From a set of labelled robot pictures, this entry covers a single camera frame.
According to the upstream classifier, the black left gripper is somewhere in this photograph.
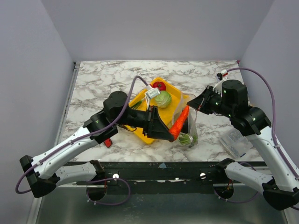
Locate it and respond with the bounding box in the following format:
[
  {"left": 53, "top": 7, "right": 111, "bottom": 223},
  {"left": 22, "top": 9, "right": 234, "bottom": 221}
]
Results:
[{"left": 114, "top": 105, "right": 174, "bottom": 140}]

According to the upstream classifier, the orange carrot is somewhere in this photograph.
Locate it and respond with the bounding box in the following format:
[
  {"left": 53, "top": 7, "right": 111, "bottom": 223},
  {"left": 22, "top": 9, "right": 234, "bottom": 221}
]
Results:
[{"left": 169, "top": 106, "right": 189, "bottom": 140}]

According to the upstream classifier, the green celery stalk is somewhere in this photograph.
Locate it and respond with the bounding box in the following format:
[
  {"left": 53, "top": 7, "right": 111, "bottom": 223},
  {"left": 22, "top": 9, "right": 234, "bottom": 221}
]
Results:
[{"left": 178, "top": 133, "right": 198, "bottom": 147}]

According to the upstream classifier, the clear pink-dotted zip bag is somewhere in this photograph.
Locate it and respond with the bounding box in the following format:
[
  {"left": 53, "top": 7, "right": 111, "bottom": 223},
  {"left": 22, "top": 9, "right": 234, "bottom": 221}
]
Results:
[{"left": 171, "top": 93, "right": 198, "bottom": 147}]

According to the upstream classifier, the red tomato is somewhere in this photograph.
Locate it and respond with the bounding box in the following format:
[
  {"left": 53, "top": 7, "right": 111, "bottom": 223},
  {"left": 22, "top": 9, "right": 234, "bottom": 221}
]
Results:
[{"left": 152, "top": 82, "right": 166, "bottom": 91}]

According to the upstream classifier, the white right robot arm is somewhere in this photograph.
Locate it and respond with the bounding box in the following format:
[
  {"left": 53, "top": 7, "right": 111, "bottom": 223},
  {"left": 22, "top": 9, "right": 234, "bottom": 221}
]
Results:
[{"left": 187, "top": 80, "right": 299, "bottom": 210}]

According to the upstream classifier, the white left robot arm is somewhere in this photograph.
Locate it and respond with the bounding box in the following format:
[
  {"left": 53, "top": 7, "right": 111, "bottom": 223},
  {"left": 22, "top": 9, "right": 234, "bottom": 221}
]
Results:
[{"left": 20, "top": 91, "right": 175, "bottom": 198}]

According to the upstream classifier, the green cabbage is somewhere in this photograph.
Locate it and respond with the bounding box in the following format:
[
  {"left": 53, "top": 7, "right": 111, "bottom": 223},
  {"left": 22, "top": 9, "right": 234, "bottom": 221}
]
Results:
[{"left": 154, "top": 91, "right": 172, "bottom": 109}]

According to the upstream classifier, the yellow plastic tray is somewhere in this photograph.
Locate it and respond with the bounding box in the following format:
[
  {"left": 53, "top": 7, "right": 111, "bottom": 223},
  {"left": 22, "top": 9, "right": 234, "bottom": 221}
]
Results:
[{"left": 129, "top": 77, "right": 183, "bottom": 144}]

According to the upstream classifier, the green chive bundle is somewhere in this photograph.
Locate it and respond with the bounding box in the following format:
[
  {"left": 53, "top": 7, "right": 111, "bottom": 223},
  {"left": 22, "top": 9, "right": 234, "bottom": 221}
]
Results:
[{"left": 131, "top": 100, "right": 142, "bottom": 110}]

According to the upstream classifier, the clear plastic packet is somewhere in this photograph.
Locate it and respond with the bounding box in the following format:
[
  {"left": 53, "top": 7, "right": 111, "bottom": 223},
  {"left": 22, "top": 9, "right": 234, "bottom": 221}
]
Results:
[{"left": 219, "top": 128, "right": 253, "bottom": 159}]

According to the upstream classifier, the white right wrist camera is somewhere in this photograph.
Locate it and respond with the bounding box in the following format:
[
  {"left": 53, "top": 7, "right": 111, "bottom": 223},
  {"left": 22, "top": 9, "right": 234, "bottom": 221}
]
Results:
[{"left": 215, "top": 70, "right": 228, "bottom": 82}]

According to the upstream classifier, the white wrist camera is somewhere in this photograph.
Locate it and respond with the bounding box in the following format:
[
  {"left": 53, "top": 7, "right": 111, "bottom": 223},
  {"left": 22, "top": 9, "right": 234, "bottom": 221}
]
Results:
[
  {"left": 144, "top": 84, "right": 160, "bottom": 106},
  {"left": 215, "top": 70, "right": 228, "bottom": 82}
]

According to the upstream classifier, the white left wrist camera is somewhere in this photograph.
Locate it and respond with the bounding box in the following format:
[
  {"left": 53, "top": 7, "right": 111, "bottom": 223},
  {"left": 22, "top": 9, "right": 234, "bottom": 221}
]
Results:
[{"left": 144, "top": 84, "right": 160, "bottom": 106}]

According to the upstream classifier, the black metal base rail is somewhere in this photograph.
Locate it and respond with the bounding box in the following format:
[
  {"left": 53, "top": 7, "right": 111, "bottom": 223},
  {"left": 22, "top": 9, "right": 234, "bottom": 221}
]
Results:
[{"left": 76, "top": 158, "right": 243, "bottom": 195}]

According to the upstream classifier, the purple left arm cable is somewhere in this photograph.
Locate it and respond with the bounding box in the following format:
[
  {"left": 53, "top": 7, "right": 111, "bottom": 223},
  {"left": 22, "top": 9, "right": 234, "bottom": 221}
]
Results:
[{"left": 15, "top": 75, "right": 150, "bottom": 194}]

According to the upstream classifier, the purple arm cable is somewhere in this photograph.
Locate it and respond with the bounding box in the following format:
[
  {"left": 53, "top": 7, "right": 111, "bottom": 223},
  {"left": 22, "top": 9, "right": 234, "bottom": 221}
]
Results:
[
  {"left": 226, "top": 67, "right": 299, "bottom": 210},
  {"left": 15, "top": 75, "right": 150, "bottom": 194}
]

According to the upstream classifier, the red black handled tool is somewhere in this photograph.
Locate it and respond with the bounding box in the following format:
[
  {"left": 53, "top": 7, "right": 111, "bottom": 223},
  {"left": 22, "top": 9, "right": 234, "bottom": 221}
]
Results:
[{"left": 104, "top": 138, "right": 112, "bottom": 148}]

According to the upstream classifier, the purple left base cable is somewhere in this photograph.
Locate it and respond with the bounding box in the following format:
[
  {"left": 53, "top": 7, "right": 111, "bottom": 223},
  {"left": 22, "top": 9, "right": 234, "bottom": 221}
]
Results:
[{"left": 83, "top": 177, "right": 131, "bottom": 206}]

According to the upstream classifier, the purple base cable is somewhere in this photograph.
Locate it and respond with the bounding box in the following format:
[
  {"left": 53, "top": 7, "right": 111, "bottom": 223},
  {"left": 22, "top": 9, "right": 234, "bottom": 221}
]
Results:
[
  {"left": 83, "top": 177, "right": 131, "bottom": 206},
  {"left": 214, "top": 181, "right": 259, "bottom": 203}
]

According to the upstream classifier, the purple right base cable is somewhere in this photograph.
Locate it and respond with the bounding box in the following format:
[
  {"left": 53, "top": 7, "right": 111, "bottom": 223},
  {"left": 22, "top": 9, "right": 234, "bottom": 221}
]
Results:
[{"left": 214, "top": 181, "right": 259, "bottom": 203}]

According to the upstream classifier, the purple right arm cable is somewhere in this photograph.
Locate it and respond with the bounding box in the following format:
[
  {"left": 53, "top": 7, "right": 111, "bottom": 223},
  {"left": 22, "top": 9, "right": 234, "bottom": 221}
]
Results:
[{"left": 226, "top": 67, "right": 299, "bottom": 210}]

